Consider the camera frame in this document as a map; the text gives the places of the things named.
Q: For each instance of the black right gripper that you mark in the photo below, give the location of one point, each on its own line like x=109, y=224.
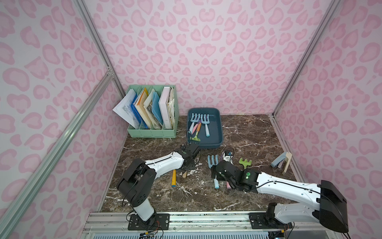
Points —
x=219, y=169

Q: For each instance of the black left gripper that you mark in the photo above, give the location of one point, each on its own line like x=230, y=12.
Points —
x=193, y=149

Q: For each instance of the dark green rake wooden handle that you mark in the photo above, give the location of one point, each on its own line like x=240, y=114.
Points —
x=192, y=172

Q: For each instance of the blue rake yellow handle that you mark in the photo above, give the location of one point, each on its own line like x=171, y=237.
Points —
x=174, y=178

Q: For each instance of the light blue rake mint handle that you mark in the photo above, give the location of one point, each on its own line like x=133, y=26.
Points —
x=213, y=161

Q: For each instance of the lime rake orange handle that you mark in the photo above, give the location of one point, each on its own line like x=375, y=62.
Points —
x=195, y=137

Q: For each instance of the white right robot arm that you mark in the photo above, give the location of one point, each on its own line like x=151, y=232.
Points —
x=317, y=203

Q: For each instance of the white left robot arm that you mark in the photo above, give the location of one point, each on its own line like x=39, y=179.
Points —
x=137, y=180

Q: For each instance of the dark teal storage box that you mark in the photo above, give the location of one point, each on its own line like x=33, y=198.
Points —
x=216, y=134

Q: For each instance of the green file organizer crate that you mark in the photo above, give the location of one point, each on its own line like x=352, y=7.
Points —
x=155, y=133

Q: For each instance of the grey blue stapler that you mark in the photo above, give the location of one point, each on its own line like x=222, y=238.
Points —
x=285, y=157

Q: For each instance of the blue folder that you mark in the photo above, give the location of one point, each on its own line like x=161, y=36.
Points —
x=137, y=114

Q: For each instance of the teal book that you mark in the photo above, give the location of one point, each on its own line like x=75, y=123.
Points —
x=151, y=105

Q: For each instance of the white thick book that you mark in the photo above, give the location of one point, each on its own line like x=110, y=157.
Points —
x=163, y=105

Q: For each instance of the orange book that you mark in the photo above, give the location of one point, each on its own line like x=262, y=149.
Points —
x=139, y=105

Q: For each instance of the white paper sheets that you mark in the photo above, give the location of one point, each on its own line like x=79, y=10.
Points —
x=124, y=110

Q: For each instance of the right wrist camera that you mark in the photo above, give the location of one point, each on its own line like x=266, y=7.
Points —
x=228, y=157

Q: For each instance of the purple rake pink handle small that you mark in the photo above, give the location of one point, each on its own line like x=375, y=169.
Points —
x=194, y=128

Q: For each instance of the light blue rake white handle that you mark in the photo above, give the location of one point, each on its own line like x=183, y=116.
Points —
x=206, y=121

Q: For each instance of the teal rake mint handle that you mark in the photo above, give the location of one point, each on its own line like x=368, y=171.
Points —
x=194, y=119

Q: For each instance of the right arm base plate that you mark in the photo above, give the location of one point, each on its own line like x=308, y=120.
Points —
x=268, y=220

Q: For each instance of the aluminium front rail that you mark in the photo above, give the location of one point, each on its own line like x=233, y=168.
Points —
x=200, y=225

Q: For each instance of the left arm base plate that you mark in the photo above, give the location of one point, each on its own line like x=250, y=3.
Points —
x=157, y=221

